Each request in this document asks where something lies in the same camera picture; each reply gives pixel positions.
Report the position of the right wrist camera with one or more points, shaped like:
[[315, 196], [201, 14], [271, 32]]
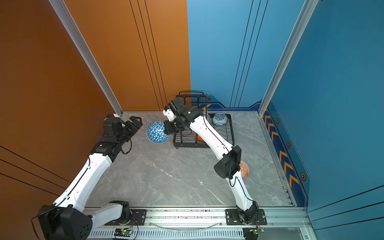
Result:
[[169, 114]]

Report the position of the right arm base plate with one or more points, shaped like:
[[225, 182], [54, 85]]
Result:
[[233, 218]]

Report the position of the right green circuit board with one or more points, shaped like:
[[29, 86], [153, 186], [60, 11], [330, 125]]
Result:
[[252, 233]]

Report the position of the left green circuit board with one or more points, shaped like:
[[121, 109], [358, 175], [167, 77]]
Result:
[[123, 232]]

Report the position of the blue triangle pattern bowl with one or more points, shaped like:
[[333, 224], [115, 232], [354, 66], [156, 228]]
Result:
[[156, 133]]

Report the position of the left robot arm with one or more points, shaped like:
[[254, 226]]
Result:
[[67, 218]]

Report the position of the blue floral bowl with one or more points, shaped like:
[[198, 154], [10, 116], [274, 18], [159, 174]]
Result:
[[220, 119]]

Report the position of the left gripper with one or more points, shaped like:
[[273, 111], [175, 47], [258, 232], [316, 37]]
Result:
[[137, 124]]

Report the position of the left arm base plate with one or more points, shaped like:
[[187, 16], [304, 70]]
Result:
[[137, 218]]

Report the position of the red patterned bowl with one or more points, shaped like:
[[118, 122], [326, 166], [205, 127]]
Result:
[[245, 170]]

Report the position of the orange bowl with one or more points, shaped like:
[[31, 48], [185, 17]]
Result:
[[199, 138]]

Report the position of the green circuit board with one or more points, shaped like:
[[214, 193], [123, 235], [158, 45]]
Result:
[[252, 233], [123, 232]]

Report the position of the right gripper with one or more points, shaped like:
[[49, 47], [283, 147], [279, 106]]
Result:
[[167, 129]]

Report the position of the aluminium front rail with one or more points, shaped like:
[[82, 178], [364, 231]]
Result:
[[208, 216]]

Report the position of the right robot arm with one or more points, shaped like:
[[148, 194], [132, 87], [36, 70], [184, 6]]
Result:
[[228, 168]]

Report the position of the black wire dish rack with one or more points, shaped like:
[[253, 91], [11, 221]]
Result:
[[209, 107]]

